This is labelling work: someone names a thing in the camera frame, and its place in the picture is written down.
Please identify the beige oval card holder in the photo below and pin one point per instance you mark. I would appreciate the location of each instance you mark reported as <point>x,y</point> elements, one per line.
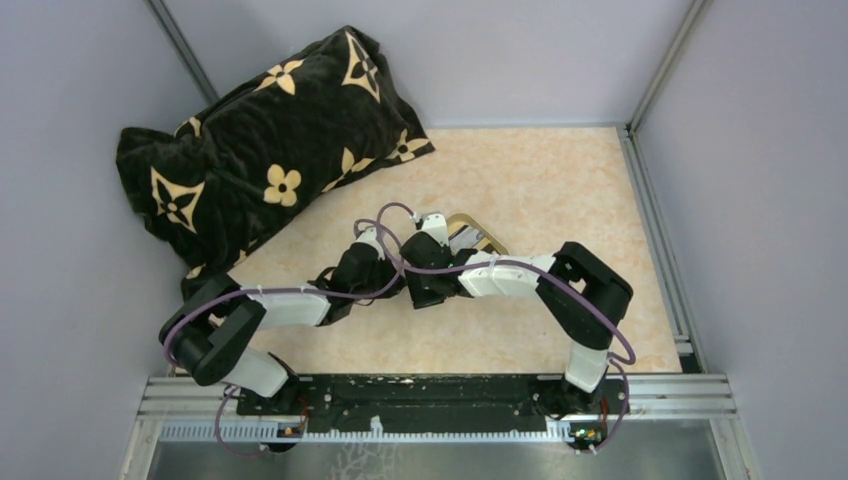
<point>456,219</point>

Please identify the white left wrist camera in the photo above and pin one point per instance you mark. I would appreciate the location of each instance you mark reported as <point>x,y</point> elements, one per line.
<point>369,237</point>

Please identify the black floral pillow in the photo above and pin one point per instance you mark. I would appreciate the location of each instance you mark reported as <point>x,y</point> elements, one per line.
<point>233,175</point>

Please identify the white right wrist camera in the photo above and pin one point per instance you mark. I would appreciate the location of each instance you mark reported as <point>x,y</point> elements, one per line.
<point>435,225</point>

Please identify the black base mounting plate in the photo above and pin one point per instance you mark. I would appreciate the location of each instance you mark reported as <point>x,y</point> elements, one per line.
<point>468,405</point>

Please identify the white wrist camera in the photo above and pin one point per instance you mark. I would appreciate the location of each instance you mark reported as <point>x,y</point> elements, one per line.
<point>435,225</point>
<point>369,237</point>

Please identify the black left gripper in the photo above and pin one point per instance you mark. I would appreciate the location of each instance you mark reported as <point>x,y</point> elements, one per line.
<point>374,248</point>

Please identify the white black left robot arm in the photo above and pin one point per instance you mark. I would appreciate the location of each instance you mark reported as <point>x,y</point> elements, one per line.
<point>210,335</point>

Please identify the aluminium frame rail front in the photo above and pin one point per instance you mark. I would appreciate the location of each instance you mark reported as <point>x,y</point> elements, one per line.
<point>188,412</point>

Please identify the aluminium right side rail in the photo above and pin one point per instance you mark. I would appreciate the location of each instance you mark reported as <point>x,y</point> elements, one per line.
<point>674,298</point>

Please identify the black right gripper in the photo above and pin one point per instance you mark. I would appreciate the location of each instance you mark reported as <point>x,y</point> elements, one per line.
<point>437,248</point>

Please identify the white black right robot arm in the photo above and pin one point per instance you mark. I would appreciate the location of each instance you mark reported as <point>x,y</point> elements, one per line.
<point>583,294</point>

